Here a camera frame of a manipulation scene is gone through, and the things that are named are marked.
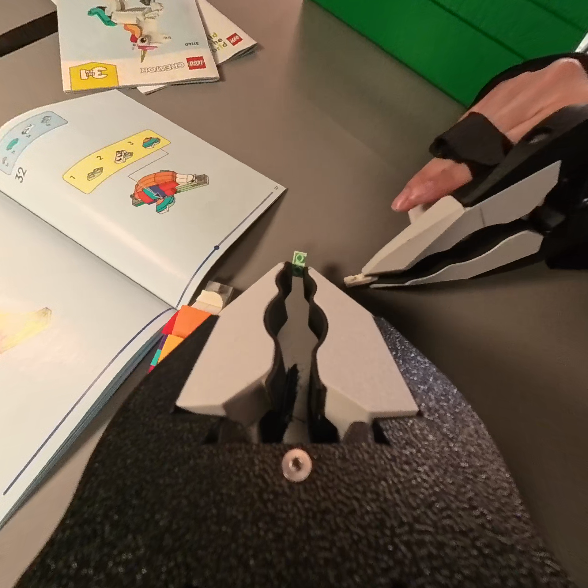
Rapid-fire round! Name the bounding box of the person's right forearm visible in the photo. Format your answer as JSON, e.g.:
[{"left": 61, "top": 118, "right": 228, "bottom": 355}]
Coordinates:
[{"left": 468, "top": 51, "right": 588, "bottom": 115}]

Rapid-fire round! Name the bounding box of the green plastic bin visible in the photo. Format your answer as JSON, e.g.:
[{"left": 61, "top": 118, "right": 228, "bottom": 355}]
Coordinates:
[{"left": 309, "top": 0, "right": 588, "bottom": 107}]

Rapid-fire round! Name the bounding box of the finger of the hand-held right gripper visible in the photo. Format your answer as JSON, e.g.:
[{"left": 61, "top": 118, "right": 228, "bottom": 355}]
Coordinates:
[
  {"left": 369, "top": 229, "right": 546, "bottom": 291},
  {"left": 362, "top": 160, "right": 562, "bottom": 277}
]

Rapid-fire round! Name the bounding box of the small white instruction booklet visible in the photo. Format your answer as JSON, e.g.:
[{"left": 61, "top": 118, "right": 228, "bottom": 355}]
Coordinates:
[{"left": 195, "top": 0, "right": 258, "bottom": 66}]

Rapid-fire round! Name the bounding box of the orange red lego model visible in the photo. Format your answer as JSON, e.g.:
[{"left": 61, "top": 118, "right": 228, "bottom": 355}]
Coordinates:
[{"left": 147, "top": 280, "right": 236, "bottom": 374}]

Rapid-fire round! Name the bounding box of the open lego instruction booklet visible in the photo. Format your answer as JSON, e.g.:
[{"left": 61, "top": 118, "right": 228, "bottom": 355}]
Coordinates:
[{"left": 0, "top": 89, "right": 286, "bottom": 529}]

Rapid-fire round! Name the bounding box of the person's right hand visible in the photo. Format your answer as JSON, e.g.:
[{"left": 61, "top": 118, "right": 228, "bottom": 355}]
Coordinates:
[{"left": 392, "top": 57, "right": 588, "bottom": 213}]

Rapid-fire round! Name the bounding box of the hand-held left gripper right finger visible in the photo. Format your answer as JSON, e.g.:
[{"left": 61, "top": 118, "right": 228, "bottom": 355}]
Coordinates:
[{"left": 303, "top": 268, "right": 420, "bottom": 443}]

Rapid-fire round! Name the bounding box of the bird cover instruction booklet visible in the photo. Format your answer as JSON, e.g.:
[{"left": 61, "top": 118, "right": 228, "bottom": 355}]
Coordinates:
[{"left": 55, "top": 0, "right": 221, "bottom": 95}]

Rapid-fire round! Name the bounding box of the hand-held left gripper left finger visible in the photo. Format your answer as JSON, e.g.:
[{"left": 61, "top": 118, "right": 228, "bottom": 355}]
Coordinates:
[{"left": 175, "top": 262, "right": 295, "bottom": 443}]

